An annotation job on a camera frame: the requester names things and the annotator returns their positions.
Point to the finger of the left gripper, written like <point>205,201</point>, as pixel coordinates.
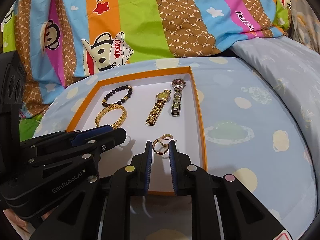
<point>72,163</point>
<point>64,140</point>

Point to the orange shallow jewelry box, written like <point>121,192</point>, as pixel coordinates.
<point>187,128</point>

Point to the person's left hand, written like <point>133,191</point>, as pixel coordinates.
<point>23,228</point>

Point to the gold chain bangle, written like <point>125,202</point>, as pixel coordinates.
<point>114,115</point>

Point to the colourful striped monkey blanket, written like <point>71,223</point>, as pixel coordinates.
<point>62,41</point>

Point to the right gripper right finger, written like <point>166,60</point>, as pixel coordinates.
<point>222,207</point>

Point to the grey floral fabric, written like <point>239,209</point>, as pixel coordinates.
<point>304,26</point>

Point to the gold wristwatch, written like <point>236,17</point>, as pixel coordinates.
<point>161,99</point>

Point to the silver wristwatch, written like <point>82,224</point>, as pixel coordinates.
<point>178,86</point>

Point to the pale blue duvet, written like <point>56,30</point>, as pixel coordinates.
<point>293,71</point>

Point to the gold hoop earring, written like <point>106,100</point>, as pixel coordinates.
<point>161,145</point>

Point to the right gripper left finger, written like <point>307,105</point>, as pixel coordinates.
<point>100,209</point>

